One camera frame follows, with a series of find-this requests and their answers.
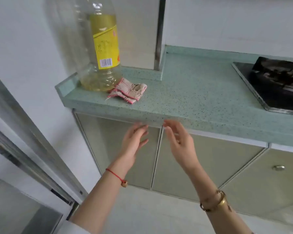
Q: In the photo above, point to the tiled column with metal edge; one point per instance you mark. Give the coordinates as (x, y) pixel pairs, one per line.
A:
(141, 31)

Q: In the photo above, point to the white sleeve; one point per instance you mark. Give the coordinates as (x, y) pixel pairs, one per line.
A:
(72, 228)

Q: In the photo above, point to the narrow beige cabinet door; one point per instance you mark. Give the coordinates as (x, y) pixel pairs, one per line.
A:
(107, 146)

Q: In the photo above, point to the person's left forearm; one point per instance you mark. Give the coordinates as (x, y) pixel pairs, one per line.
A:
(102, 199)

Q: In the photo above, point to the wide beige cabinet door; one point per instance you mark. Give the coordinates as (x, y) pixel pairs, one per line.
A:
(210, 165)

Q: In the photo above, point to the person's left thumb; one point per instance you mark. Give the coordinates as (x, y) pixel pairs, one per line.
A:
(142, 143)

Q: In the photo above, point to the person's right fingers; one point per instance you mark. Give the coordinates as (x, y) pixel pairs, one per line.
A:
(174, 130)

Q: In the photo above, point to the person's left hand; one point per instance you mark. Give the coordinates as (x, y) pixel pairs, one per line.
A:
(130, 146)

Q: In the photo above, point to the black gas stove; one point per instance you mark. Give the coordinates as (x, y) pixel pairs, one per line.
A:
(276, 82)

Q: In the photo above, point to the clear plastic cooking oil bottle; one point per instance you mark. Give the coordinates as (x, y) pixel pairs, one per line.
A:
(101, 46)

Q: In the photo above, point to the round metal cabinet knob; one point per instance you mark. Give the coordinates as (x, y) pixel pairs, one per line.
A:
(278, 167)

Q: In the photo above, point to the metal sliding door frame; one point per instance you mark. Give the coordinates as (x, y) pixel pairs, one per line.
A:
(26, 148)

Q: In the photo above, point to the pink checked dish cloth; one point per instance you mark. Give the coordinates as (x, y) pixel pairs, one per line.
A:
(128, 91)

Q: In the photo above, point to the person's right forearm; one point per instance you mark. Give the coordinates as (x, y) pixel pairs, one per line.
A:
(217, 199)

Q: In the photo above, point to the person's right hand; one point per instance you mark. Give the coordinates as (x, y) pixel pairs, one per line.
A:
(184, 146)

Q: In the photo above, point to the beige cabinet door with knob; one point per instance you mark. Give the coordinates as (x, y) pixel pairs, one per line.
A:
(268, 190)

